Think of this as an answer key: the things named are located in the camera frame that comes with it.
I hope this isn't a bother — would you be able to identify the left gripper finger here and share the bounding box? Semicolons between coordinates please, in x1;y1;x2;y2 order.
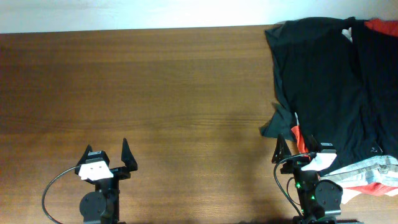
121;138;137;171
77;145;93;165

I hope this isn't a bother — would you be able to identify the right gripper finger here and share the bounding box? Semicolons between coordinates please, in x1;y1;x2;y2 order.
271;134;292;164
308;135;320;152

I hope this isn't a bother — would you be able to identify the black t-shirt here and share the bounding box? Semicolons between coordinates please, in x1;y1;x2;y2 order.
265;17;397;171

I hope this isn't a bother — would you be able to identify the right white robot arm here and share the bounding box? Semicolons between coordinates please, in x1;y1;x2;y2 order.
272;134;343;224

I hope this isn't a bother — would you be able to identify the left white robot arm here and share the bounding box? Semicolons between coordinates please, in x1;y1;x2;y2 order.
75;139;138;224

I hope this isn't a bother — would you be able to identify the red white garment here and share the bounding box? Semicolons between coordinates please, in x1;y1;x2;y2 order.
292;19;397;203

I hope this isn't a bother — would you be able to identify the light blue striped garment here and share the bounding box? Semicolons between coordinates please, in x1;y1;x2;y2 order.
321;156;397;188

